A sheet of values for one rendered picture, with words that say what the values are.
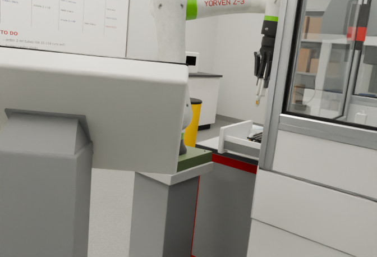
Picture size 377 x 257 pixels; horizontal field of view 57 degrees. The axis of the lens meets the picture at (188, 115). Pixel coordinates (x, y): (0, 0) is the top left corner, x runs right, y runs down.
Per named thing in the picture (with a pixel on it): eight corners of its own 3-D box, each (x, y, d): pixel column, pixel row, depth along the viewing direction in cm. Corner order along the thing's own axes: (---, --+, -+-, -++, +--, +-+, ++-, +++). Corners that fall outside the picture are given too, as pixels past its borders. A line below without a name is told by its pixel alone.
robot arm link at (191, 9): (152, 21, 133) (148, -12, 131) (150, 25, 145) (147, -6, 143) (198, 18, 135) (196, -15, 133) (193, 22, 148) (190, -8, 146)
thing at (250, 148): (223, 150, 145) (225, 135, 143) (249, 140, 166) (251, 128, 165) (322, 176, 123) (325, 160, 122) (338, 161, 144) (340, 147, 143)
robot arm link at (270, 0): (275, -20, 125) (303, -15, 128) (262, -18, 137) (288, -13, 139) (267, 19, 129) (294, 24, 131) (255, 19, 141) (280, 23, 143)
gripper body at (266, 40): (286, 38, 136) (281, 62, 139) (269, 36, 142) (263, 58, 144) (276, 37, 131) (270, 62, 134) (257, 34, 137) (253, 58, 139)
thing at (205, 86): (136, 127, 536) (141, 46, 514) (183, 120, 625) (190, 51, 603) (170, 137, 492) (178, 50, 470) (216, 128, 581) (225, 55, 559)
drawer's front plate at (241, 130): (217, 152, 144) (220, 127, 143) (247, 142, 168) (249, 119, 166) (220, 154, 144) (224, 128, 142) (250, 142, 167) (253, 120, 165)
